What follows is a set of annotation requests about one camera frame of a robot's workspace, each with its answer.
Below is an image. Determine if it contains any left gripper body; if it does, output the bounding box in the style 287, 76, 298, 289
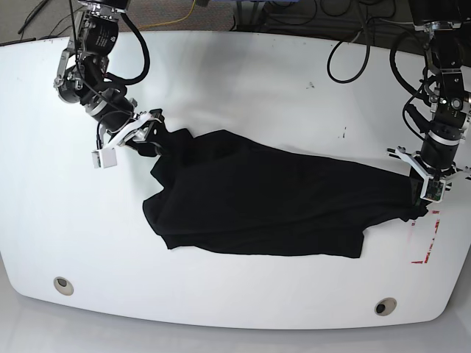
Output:
387, 138, 470, 191

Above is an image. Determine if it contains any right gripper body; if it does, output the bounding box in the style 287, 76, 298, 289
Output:
96, 109, 164, 150

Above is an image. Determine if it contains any black t-shirt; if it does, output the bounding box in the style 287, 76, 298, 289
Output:
143, 129, 428, 259

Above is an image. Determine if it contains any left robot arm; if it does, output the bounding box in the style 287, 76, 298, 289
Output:
388, 1, 470, 203

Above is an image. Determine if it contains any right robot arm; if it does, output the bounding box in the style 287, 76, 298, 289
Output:
54, 1, 166, 157

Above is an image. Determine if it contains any red tape rectangle marking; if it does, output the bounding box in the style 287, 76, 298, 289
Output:
406, 210, 442, 264

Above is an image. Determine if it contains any right table grommet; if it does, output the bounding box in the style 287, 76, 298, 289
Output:
375, 297, 397, 316

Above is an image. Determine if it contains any table grommet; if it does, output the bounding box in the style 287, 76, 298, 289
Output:
375, 297, 397, 316
54, 277, 74, 296

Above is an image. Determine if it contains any left table grommet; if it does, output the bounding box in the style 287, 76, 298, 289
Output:
54, 277, 74, 296

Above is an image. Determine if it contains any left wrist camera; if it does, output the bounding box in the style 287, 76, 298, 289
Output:
425, 179, 446, 203

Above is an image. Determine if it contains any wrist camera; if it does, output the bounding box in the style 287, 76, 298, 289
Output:
92, 149, 117, 168
425, 179, 446, 203

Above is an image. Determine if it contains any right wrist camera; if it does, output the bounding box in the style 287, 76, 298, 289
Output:
92, 149, 117, 168

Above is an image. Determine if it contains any yellow cable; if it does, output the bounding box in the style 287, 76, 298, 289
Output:
139, 0, 196, 32

